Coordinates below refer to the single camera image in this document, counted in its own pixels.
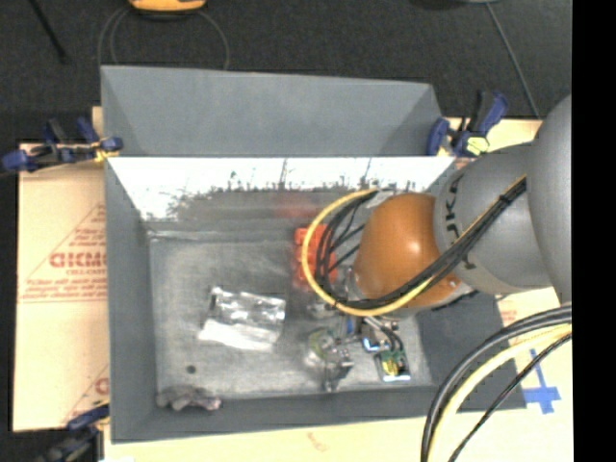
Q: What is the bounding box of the orange plastic block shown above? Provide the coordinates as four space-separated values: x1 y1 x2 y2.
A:
292 226 338 292

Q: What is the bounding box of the grey crumpled cloth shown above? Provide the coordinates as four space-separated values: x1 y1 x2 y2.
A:
155 384 223 413

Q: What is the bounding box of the brown cardboard board, red print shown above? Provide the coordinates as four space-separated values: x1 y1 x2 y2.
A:
11 106 112 433

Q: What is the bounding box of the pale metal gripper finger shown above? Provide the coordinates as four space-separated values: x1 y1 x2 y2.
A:
338 346 357 380
322 349 340 394

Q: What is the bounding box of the clear plastic packet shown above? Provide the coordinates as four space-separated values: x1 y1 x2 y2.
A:
196 284 288 353

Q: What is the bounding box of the clear green plastic thing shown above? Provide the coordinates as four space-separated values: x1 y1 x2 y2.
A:
306 327 338 361

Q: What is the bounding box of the grey metal bin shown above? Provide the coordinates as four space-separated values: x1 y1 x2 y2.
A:
99 64 526 445

